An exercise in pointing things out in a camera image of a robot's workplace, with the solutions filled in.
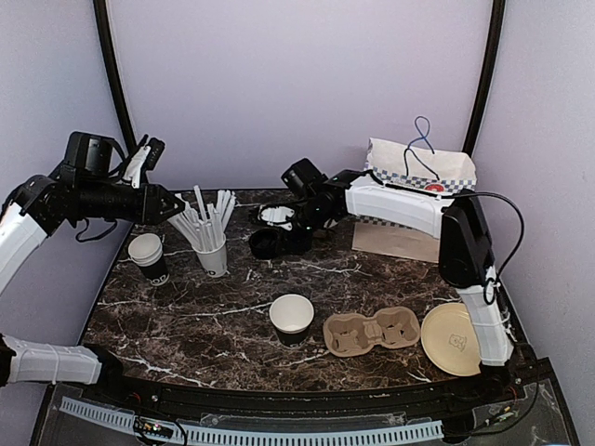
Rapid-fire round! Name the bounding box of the black and white paper cup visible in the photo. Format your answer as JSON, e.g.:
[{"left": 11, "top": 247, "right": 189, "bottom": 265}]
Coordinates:
[{"left": 269, "top": 294, "right": 314, "bottom": 348}]

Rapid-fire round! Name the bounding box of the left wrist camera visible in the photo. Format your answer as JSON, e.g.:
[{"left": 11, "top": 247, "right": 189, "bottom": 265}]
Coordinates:
[{"left": 122, "top": 135, "right": 165, "bottom": 189}]

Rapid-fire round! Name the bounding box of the bundle of wrapped straws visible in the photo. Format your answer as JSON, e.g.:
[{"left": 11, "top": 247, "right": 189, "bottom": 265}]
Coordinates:
[{"left": 168, "top": 185, "right": 236, "bottom": 252}]

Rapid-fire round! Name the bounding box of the cream round plate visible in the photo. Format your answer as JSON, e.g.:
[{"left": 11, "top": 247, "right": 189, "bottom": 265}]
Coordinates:
[{"left": 421, "top": 303, "right": 481, "bottom": 377}]

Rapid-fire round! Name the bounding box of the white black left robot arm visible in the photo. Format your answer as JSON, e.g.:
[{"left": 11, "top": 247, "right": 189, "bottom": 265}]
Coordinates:
[{"left": 1, "top": 175, "right": 184, "bottom": 405}]

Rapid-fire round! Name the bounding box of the white slotted cable duct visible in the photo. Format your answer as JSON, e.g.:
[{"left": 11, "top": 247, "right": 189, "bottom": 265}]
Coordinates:
[{"left": 59, "top": 397, "right": 443, "bottom": 445}]

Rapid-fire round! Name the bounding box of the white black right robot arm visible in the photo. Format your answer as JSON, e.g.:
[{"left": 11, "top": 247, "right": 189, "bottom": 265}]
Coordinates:
[{"left": 249, "top": 159, "right": 513, "bottom": 366}]

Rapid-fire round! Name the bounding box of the stack of black lids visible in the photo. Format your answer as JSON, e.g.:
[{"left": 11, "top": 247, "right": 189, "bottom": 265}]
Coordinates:
[{"left": 248, "top": 228, "right": 312, "bottom": 260}]

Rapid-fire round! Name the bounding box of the stack of paper cups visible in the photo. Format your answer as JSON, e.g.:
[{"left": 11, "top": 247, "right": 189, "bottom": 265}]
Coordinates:
[{"left": 127, "top": 233, "right": 169, "bottom": 286}]

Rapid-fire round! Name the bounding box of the brown cardboard cup carrier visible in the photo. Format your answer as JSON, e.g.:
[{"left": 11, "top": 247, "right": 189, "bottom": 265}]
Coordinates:
[{"left": 323, "top": 307, "right": 421, "bottom": 358}]

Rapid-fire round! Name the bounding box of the black table edge rail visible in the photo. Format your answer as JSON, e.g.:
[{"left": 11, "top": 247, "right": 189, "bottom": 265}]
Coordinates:
[{"left": 78, "top": 357, "right": 554, "bottom": 426}]

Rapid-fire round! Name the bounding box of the blue checkered paper bag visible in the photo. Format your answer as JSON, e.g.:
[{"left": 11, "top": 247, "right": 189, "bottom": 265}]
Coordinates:
[{"left": 346, "top": 116, "right": 477, "bottom": 263}]

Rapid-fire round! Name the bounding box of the white cup holding straws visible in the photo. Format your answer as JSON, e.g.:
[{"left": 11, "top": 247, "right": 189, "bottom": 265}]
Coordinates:
[{"left": 192, "top": 235, "right": 228, "bottom": 278}]

